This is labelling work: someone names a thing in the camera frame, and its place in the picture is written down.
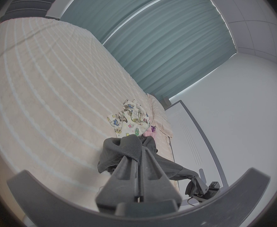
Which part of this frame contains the black chest of drawers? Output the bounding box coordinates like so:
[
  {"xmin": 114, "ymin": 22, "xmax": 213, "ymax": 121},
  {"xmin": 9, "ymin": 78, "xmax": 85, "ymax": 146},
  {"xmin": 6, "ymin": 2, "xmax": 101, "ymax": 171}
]
[{"xmin": 4, "ymin": 0, "xmax": 57, "ymax": 23}]

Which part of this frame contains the pink garment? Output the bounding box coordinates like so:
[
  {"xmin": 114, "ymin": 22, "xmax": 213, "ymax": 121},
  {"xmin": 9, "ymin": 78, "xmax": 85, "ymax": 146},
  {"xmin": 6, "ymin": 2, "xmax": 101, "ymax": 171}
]
[{"xmin": 144, "ymin": 128, "xmax": 158, "ymax": 138}]

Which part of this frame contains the black T-shirt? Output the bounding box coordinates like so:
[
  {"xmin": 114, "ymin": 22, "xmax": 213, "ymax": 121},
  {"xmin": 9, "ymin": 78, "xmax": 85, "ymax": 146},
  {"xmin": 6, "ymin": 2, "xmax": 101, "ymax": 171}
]
[{"xmin": 97, "ymin": 136, "xmax": 200, "ymax": 183}]

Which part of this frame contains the bed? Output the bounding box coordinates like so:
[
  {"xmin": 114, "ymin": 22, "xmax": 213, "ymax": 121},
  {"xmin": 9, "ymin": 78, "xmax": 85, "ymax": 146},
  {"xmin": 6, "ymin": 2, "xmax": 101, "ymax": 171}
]
[{"xmin": 0, "ymin": 17, "xmax": 230, "ymax": 222}]

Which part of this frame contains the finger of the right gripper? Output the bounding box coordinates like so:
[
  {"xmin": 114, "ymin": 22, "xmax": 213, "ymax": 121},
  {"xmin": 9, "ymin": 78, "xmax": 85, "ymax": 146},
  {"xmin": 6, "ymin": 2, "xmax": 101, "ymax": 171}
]
[{"xmin": 195, "ymin": 176, "xmax": 210, "ymax": 196}]

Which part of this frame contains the white printed pyjama top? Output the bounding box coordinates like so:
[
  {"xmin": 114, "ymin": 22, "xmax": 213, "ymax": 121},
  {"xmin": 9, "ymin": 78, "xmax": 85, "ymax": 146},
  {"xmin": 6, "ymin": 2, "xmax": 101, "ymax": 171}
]
[{"xmin": 107, "ymin": 99, "xmax": 151, "ymax": 139}]

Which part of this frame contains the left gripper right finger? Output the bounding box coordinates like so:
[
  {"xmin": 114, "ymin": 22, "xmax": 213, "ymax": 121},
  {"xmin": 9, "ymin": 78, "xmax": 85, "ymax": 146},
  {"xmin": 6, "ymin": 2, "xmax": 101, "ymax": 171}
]
[{"xmin": 140, "ymin": 148, "xmax": 182, "ymax": 207}]

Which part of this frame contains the blue-green curtain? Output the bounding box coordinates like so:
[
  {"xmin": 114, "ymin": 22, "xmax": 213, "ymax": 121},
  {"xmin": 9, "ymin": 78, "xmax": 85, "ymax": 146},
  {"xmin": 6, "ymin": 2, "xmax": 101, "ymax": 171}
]
[
  {"xmin": 61, "ymin": 0, "xmax": 198, "ymax": 44},
  {"xmin": 103, "ymin": 0, "xmax": 238, "ymax": 99}
]

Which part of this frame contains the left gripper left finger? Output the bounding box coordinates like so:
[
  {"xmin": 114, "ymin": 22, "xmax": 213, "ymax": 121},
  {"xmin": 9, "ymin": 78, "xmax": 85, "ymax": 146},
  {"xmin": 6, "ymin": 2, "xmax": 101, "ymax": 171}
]
[{"xmin": 96, "ymin": 155, "xmax": 140, "ymax": 210}]

